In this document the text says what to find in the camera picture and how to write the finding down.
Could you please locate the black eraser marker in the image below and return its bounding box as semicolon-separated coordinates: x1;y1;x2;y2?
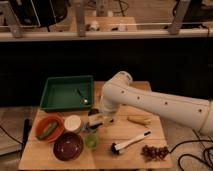
87;119;115;130

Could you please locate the grey folded cloth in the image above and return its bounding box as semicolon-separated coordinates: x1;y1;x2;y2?
82;122;97;133

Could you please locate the black cable on floor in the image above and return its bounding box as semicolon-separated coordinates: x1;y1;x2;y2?
168;133;213;171

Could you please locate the green plastic tray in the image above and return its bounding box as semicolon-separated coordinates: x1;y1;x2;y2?
40;75;94;112

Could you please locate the white black brush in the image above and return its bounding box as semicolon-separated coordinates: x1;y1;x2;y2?
111;131;151;155

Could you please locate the dark purple bowl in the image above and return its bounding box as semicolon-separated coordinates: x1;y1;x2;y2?
53;132;84;161

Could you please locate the bunch of dark grapes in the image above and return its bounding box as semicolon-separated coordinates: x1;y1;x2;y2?
141;145;169;162

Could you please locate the green cucumber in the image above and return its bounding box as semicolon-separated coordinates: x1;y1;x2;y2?
37;121;58;140

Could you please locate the black device left edge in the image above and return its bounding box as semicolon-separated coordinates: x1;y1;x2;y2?
21;119;31;151

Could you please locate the green plastic cup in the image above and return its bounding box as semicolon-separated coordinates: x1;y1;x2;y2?
84;133;99;150

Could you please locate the metal spoon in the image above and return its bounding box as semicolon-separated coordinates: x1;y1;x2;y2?
76;89;89;105

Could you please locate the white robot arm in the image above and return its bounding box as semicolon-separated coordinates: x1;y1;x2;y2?
99;71;213;135

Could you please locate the orange bowl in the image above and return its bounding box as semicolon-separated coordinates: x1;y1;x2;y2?
35;115;64;143

